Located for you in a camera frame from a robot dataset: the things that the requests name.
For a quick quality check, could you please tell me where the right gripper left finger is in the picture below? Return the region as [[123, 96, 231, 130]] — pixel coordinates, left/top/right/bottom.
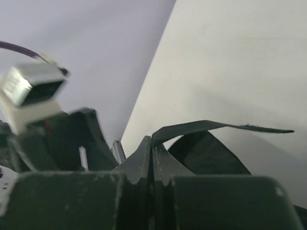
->
[[0, 136, 151, 230]]

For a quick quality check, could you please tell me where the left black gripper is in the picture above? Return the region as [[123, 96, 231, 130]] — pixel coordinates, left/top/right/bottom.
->
[[0, 107, 118, 172]]

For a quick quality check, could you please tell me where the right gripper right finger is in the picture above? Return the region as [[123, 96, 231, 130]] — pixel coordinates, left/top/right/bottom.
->
[[152, 145, 303, 230]]

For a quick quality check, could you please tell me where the black folding umbrella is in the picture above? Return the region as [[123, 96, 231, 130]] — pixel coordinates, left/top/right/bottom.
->
[[152, 120, 294, 175]]

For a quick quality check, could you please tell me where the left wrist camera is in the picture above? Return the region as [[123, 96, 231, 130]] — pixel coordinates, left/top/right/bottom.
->
[[0, 62, 69, 135]]

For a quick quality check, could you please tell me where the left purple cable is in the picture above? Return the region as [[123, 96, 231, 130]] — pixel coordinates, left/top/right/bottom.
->
[[0, 41, 48, 63]]

